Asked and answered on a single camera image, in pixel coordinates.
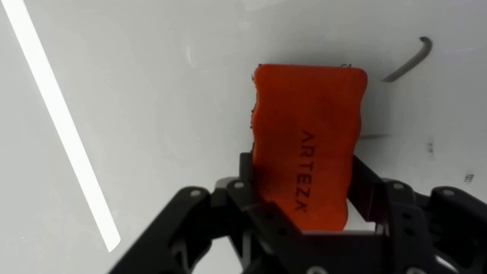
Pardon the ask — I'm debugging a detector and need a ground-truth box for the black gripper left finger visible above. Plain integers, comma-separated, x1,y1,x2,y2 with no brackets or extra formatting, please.
107,150,308,274

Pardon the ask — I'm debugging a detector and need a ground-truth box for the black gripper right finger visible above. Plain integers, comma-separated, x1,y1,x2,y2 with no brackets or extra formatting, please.
346,153,487,274

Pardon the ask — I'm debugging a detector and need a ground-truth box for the orange board duster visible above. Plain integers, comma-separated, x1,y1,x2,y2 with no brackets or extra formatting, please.
250,62,370,234

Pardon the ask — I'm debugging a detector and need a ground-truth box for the white glass whiteboard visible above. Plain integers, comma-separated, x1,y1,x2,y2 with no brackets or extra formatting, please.
0,0,487,274

